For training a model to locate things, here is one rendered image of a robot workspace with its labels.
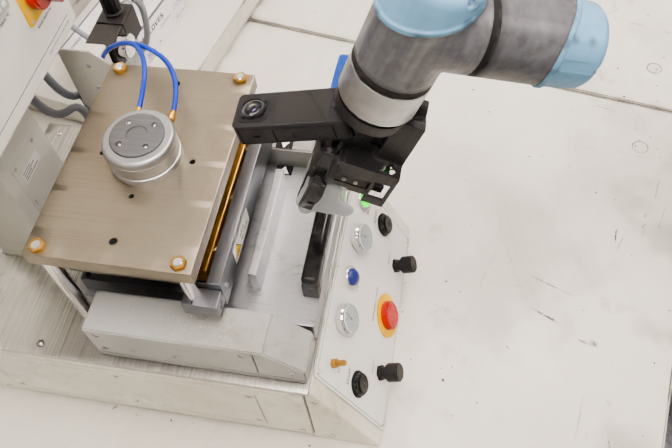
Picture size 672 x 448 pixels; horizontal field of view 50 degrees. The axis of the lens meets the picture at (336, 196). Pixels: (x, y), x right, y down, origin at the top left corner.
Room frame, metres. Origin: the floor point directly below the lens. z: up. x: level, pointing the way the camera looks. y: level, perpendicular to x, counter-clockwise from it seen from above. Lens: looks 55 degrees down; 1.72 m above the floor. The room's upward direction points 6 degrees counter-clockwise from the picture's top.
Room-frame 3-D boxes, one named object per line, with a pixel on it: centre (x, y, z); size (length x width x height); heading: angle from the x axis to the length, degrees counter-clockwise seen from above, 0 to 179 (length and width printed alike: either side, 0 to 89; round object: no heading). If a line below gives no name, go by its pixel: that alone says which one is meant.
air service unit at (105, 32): (0.75, 0.27, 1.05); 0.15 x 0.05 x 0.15; 165
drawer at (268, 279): (0.49, 0.15, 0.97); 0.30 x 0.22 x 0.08; 75
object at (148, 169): (0.53, 0.23, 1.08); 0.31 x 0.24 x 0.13; 165
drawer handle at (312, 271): (0.46, 0.02, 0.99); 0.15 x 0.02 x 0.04; 165
